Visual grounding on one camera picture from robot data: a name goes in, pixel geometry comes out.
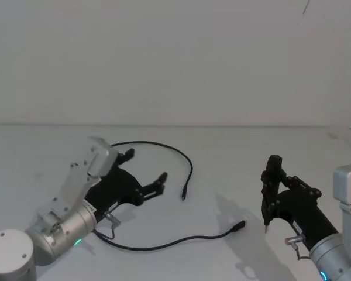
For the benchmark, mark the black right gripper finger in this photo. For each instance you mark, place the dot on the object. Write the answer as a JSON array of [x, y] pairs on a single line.
[[267, 193], [276, 168]]

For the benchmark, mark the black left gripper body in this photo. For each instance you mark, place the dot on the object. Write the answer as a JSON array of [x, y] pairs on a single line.
[[117, 187]]

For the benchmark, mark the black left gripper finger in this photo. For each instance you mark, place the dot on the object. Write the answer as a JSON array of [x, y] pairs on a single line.
[[126, 155], [155, 188]]

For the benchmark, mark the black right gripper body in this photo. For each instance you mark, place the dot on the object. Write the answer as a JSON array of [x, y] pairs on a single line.
[[304, 213]]

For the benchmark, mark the small metal-tipped plug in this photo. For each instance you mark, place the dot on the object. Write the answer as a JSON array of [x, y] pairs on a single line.
[[266, 229]]

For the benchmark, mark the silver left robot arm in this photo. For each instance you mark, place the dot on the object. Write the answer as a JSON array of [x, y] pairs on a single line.
[[73, 187]]

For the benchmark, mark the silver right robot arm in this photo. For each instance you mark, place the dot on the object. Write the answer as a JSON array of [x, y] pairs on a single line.
[[348, 187]]

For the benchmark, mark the white table cloth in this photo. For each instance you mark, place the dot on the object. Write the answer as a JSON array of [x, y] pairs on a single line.
[[216, 152]]

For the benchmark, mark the white curtain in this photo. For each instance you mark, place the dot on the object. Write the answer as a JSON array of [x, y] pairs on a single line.
[[163, 58]]

